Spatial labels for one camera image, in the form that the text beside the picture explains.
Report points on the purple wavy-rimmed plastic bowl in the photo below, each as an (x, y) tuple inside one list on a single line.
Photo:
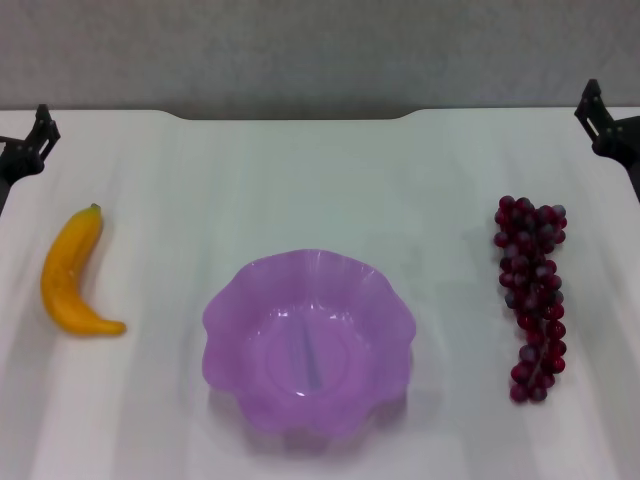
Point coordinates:
[(310, 400)]

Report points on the yellow banana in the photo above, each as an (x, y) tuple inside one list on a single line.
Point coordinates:
[(60, 285)]

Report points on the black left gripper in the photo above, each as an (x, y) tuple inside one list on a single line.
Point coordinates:
[(17, 162)]

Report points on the dark red grape bunch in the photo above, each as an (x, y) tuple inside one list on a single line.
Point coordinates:
[(530, 270)]

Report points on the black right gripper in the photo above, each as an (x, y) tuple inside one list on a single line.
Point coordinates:
[(625, 145)]

